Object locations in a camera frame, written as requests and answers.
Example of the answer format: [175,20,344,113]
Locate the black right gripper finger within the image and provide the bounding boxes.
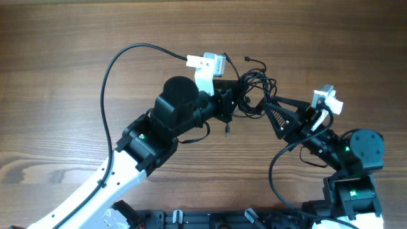
[265,102,301,140]
[272,96,311,111]

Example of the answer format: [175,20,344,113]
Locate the black cable bundle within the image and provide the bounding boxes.
[221,50,278,138]

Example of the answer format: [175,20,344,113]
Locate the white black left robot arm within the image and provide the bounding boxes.
[30,76,247,228]

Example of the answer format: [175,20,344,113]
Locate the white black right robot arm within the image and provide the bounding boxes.
[265,95,385,228]

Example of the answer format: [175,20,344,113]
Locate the black right camera cable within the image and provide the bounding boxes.
[268,104,360,229]

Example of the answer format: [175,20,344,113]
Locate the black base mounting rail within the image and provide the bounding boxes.
[136,210,307,229]

